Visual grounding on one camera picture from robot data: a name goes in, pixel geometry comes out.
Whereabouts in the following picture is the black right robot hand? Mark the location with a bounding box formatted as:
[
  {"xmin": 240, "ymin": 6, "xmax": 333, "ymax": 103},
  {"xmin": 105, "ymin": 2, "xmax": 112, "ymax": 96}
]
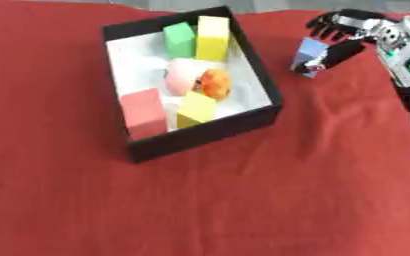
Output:
[{"xmin": 289, "ymin": 9, "xmax": 400, "ymax": 75}]

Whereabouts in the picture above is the blue foam block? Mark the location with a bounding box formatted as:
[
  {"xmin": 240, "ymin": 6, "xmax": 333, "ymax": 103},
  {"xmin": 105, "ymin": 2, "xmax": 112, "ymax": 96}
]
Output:
[{"xmin": 290, "ymin": 36, "xmax": 331, "ymax": 79}]

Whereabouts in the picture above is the black box with white inside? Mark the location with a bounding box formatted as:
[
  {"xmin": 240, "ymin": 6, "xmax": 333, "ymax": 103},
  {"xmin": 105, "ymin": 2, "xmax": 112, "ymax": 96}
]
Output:
[{"xmin": 100, "ymin": 5, "xmax": 286, "ymax": 164}]

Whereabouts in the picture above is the tall yellow foam block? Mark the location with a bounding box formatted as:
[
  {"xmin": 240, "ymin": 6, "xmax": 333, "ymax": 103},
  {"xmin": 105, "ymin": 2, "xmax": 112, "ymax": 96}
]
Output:
[{"xmin": 194, "ymin": 15, "xmax": 233, "ymax": 63}]

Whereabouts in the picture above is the orange toy fruit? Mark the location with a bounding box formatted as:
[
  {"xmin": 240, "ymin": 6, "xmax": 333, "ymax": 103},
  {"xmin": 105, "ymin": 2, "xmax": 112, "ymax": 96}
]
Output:
[{"xmin": 192, "ymin": 68, "xmax": 233, "ymax": 101}]

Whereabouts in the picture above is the green foam block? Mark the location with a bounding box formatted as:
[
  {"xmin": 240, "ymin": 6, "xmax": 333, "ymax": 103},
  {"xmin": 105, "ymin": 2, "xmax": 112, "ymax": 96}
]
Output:
[{"xmin": 161, "ymin": 21, "xmax": 198, "ymax": 60}]

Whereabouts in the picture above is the yellow foam cube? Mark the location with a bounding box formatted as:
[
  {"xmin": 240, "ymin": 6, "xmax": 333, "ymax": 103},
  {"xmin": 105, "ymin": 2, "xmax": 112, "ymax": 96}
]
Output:
[{"xmin": 175, "ymin": 91, "xmax": 219, "ymax": 130}]

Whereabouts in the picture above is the pink toy peach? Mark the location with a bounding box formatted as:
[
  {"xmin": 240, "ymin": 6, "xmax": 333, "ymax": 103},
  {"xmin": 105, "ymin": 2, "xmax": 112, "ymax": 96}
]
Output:
[{"xmin": 163, "ymin": 58, "xmax": 207, "ymax": 97}]

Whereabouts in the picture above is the red foam block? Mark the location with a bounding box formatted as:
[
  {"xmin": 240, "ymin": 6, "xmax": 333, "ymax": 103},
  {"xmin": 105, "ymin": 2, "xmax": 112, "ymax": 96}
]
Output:
[{"xmin": 119, "ymin": 87, "xmax": 170, "ymax": 141}]

